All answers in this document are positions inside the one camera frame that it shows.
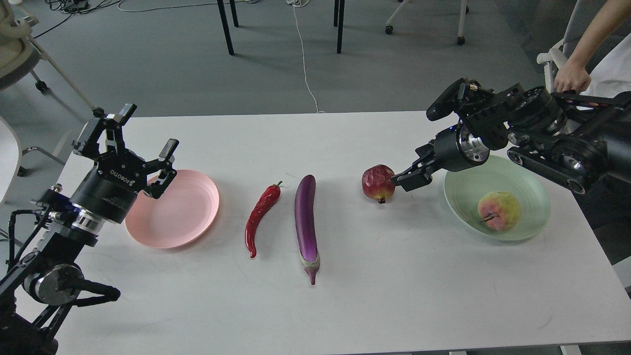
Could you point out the white round table edge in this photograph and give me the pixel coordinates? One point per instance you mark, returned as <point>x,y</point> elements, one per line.
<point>11,153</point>

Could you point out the white chair base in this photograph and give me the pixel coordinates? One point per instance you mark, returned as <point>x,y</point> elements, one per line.
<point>402,18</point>

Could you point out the black table legs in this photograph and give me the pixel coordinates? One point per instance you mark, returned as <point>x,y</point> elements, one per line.
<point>222,10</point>
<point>338,23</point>

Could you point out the grey office chair right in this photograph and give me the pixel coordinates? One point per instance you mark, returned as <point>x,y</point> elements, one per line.
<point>557,56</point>

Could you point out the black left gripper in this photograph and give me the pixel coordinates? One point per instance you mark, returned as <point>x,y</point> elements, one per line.
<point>111,186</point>

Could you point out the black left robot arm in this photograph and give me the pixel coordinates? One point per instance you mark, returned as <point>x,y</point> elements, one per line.
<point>43,282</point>

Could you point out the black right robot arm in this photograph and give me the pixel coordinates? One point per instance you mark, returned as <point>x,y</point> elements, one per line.
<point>572,140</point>

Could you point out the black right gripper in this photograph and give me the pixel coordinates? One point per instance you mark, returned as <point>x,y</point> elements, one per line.
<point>453,149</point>

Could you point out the person's forearm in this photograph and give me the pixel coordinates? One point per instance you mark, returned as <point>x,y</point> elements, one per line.
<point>611,15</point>

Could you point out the black table legs left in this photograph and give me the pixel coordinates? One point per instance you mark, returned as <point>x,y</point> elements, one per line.
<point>222,10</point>

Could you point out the black table legs middle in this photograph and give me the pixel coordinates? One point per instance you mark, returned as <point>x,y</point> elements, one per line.
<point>338,23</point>

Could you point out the beige office chair left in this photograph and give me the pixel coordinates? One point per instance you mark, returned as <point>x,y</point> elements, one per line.
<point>20,52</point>

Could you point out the green plate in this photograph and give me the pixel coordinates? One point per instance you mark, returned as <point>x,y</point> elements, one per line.
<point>463,191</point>

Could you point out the yellow pink peach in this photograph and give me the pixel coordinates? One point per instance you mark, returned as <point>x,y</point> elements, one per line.
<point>499,210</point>

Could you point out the person's hand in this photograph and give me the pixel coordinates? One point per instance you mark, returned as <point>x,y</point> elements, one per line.
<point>572,77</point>

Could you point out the red chili pepper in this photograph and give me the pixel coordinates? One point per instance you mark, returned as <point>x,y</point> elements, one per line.
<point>267,199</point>

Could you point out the dark red pomegranate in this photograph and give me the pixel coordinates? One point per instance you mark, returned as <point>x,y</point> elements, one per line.
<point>376,183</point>

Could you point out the purple eggplant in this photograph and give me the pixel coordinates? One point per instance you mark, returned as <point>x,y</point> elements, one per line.
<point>305,228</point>

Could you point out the pink plate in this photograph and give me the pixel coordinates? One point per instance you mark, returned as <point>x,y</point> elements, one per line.
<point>184,212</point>

